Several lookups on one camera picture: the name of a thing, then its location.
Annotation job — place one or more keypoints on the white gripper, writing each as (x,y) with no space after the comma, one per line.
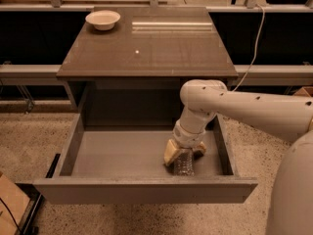
(188,137)

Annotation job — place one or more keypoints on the clear plastic water bottle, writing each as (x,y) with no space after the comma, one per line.
(183,164)

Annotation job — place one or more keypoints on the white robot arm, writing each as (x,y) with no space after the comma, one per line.
(287,117)

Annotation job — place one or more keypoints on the grey open top drawer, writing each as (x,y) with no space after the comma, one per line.
(103,166)

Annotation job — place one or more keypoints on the grey cabinet with counter top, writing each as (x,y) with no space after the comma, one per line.
(131,75)

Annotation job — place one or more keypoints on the cardboard box at right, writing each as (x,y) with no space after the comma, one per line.
(305,91)

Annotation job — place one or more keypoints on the cardboard box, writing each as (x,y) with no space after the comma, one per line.
(12,207)
(305,91)

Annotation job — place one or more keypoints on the white paper bowl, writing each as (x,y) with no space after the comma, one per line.
(103,20)

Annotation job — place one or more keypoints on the cardboard box at left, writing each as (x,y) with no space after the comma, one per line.
(12,207)

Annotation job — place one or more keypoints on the black metal floor rail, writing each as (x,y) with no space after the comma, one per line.
(36,200)

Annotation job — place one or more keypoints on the metal frame railing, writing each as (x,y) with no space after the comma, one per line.
(36,35)

